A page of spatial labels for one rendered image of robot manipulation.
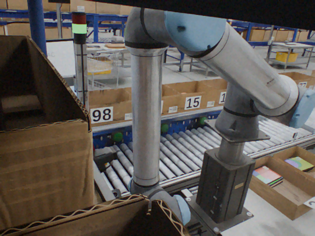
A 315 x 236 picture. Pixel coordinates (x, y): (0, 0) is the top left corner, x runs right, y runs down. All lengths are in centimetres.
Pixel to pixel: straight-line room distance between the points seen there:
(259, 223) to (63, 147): 135
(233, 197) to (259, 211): 25
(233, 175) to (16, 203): 108
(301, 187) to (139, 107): 130
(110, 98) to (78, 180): 195
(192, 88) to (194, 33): 202
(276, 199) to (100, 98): 142
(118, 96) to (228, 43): 162
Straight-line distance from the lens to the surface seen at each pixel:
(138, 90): 70
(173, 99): 206
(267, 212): 155
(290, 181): 183
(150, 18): 58
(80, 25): 102
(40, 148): 18
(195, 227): 178
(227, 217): 139
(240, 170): 123
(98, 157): 116
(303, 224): 158
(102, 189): 26
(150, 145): 77
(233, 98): 110
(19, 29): 591
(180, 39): 52
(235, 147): 119
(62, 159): 19
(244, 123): 112
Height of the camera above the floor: 171
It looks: 24 degrees down
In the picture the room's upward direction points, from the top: 5 degrees clockwise
